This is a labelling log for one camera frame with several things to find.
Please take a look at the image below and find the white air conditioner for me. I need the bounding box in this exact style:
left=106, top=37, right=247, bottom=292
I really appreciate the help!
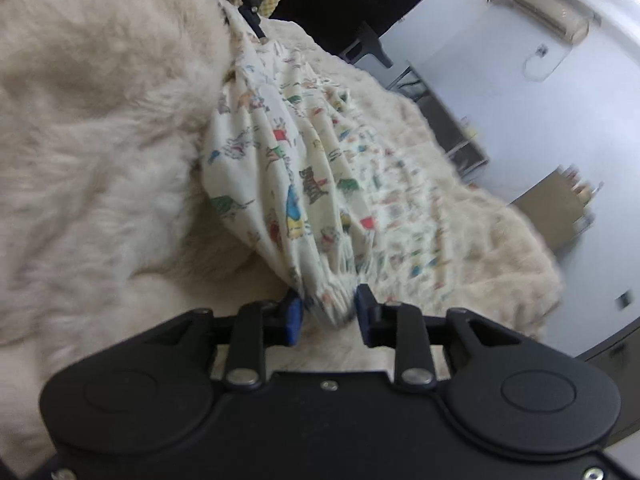
left=487, top=0, right=603, bottom=43

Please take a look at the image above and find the clear jar with orange contents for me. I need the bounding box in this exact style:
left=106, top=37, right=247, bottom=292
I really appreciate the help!
left=570, top=175, right=596, bottom=206

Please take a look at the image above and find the cream fluffy blanket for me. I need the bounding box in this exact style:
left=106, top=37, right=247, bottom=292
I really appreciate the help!
left=0, top=0, right=563, bottom=480

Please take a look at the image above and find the black chair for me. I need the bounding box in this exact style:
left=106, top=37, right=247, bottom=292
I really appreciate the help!
left=340, top=22, right=393, bottom=68

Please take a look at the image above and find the cream animal print pajama garment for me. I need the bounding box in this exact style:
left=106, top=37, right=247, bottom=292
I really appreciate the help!
left=197, top=0, right=481, bottom=328

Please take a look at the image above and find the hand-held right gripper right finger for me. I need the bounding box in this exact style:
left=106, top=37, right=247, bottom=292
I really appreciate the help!
left=354, top=284, right=523, bottom=393

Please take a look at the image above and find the white wall cable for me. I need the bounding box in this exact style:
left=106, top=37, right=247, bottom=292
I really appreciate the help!
left=522, top=45, right=571, bottom=83

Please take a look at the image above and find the gold two-door fridge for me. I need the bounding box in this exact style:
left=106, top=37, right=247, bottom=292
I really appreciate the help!
left=510, top=167, right=598, bottom=256

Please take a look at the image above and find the grey folding table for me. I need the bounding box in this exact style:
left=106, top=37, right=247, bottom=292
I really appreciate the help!
left=387, top=60, right=490, bottom=181

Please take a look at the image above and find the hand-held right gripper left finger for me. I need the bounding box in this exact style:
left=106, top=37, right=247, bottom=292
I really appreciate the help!
left=145, top=296, right=305, bottom=393

